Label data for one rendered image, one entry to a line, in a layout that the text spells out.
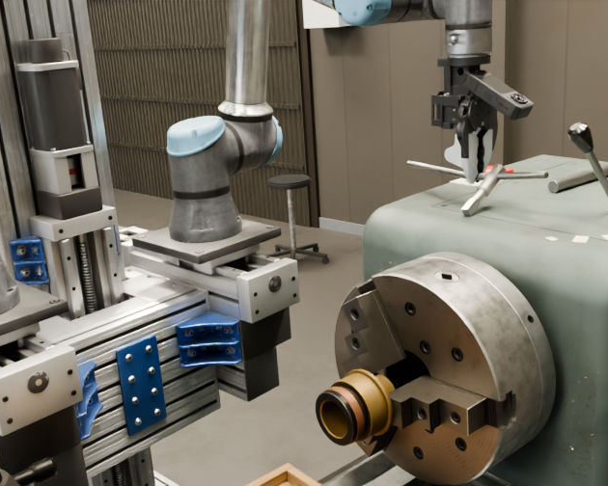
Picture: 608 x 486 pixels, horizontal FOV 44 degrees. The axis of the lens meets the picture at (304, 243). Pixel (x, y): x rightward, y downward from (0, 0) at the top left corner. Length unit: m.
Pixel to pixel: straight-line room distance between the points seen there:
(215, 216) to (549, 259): 0.69
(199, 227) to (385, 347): 0.59
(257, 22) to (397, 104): 3.55
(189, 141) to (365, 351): 0.62
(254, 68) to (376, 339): 0.71
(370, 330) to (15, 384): 0.52
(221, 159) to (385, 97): 3.65
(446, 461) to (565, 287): 0.29
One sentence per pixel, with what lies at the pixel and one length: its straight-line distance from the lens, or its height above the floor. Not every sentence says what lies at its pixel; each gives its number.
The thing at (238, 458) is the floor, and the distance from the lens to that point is 2.93.
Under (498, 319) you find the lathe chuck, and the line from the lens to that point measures 1.01.
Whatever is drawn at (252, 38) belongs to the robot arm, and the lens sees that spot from 1.54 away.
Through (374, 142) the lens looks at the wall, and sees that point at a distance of 5.20.
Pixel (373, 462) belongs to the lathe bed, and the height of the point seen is 0.86.
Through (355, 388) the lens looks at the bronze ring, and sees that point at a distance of 0.99.
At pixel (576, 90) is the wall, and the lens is 4.42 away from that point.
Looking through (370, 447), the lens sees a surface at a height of 0.97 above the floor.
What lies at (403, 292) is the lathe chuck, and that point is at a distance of 1.04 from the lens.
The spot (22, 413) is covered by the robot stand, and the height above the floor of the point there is 1.05.
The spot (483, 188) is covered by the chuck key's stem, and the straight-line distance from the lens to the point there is 1.26.
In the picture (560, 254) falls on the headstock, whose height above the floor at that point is 1.25.
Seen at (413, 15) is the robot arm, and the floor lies 1.57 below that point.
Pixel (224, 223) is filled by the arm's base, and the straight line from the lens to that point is 1.51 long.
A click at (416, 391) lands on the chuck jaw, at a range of 1.02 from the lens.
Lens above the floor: 1.59
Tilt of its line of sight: 17 degrees down
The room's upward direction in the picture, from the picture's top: 4 degrees counter-clockwise
